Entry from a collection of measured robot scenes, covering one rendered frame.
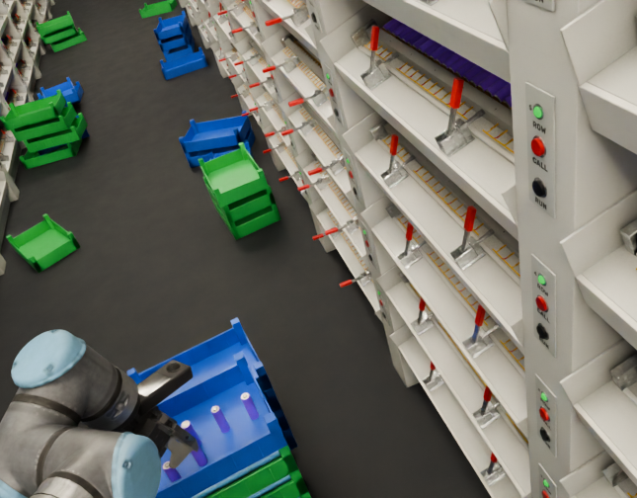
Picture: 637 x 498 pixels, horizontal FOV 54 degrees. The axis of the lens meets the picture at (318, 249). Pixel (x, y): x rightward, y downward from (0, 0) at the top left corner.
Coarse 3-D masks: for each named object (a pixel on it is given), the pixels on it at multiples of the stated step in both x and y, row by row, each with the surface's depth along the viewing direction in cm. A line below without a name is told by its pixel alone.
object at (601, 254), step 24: (600, 216) 54; (624, 216) 55; (576, 240) 55; (600, 240) 56; (624, 240) 55; (576, 264) 56; (600, 264) 57; (624, 264) 56; (600, 288) 55; (624, 288) 54; (600, 312) 57; (624, 312) 53; (624, 336) 55
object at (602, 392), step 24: (600, 360) 66; (624, 360) 67; (576, 384) 67; (600, 384) 68; (624, 384) 66; (576, 408) 68; (600, 408) 67; (624, 408) 66; (600, 432) 65; (624, 432) 64; (624, 456) 63
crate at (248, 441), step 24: (240, 360) 124; (216, 384) 127; (240, 384) 129; (168, 408) 124; (192, 408) 127; (240, 408) 124; (264, 408) 122; (216, 432) 120; (240, 432) 119; (264, 432) 118; (168, 456) 118; (192, 456) 117; (216, 456) 116; (240, 456) 111; (264, 456) 114; (168, 480) 114; (192, 480) 109; (216, 480) 111
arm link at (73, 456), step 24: (72, 432) 75; (96, 432) 74; (48, 456) 72; (72, 456) 70; (96, 456) 70; (120, 456) 69; (144, 456) 72; (48, 480) 67; (72, 480) 67; (96, 480) 68; (120, 480) 68; (144, 480) 72
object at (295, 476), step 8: (296, 472) 120; (288, 480) 127; (296, 480) 121; (280, 488) 120; (288, 488) 121; (296, 488) 122; (304, 488) 123; (264, 496) 119; (272, 496) 120; (280, 496) 121; (288, 496) 122; (296, 496) 123
